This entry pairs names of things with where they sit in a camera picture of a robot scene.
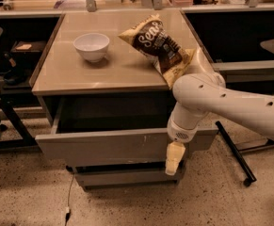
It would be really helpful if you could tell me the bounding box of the white floor cable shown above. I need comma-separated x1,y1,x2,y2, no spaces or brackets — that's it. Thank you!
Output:
64,172,76,226

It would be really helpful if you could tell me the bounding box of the grey drawer cabinet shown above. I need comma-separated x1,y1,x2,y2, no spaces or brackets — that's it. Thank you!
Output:
28,8,223,192

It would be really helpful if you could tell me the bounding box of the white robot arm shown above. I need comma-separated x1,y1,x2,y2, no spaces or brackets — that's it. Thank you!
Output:
167,73,274,143

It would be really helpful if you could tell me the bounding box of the white ceramic bowl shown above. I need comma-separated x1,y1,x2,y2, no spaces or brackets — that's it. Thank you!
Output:
73,33,110,62

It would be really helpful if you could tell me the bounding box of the black wheeled stand base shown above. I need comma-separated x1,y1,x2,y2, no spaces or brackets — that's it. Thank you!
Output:
216,121,274,186

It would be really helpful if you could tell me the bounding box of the grey top drawer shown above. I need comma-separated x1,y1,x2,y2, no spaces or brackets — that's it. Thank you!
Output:
34,95,219,169

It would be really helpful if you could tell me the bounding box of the black box on shelf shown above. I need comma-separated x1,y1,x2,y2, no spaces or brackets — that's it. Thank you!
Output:
10,40,46,60

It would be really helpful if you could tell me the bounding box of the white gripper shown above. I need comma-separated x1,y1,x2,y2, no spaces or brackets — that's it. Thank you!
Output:
165,118,199,176

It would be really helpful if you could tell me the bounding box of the grey bottom drawer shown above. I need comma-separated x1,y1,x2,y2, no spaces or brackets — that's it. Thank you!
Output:
75,169,185,187

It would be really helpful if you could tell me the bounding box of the grey middle drawer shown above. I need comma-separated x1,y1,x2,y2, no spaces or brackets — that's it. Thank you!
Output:
68,160,187,174

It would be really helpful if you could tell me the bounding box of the grey drawer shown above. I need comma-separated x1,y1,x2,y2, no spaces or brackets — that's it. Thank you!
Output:
34,95,219,169
75,169,185,187
68,160,187,174

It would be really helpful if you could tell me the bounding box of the brown chip bag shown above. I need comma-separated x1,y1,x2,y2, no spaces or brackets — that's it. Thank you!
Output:
119,14,195,89

